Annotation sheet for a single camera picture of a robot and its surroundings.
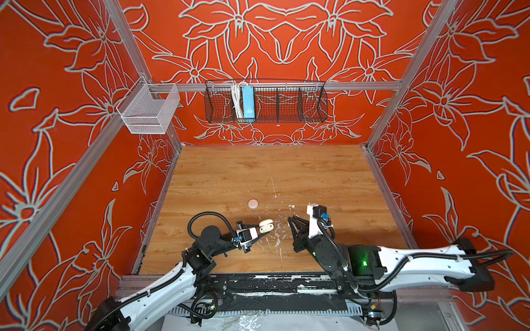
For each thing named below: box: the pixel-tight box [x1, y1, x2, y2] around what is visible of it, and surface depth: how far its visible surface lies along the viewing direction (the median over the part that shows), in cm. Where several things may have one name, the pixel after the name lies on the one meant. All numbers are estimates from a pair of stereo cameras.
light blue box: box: [241, 85, 256, 123], surface depth 92 cm
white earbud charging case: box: [258, 218, 274, 234], surface depth 68 cm
